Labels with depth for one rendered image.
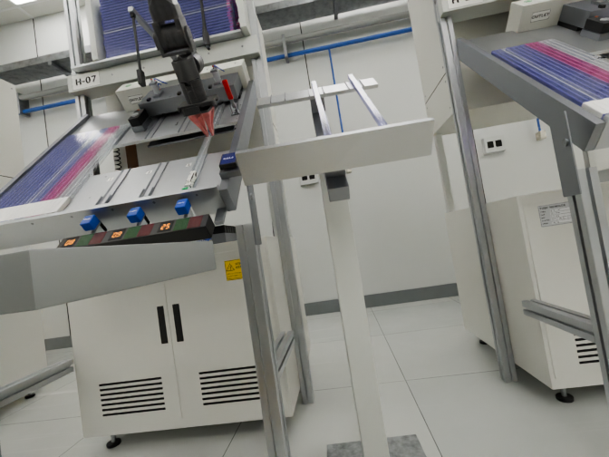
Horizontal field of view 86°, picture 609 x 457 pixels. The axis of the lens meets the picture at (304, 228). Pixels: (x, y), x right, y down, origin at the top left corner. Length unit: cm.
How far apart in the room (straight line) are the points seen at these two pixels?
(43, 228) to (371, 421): 89
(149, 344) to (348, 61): 253
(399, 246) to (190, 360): 193
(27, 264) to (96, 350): 106
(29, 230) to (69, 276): 72
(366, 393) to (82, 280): 70
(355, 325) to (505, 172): 235
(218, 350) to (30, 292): 89
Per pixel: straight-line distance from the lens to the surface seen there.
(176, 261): 38
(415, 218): 272
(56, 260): 28
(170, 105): 128
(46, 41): 414
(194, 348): 115
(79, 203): 98
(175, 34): 95
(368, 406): 88
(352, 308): 80
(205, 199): 76
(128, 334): 125
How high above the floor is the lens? 58
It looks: 3 degrees up
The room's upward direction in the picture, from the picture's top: 9 degrees counter-clockwise
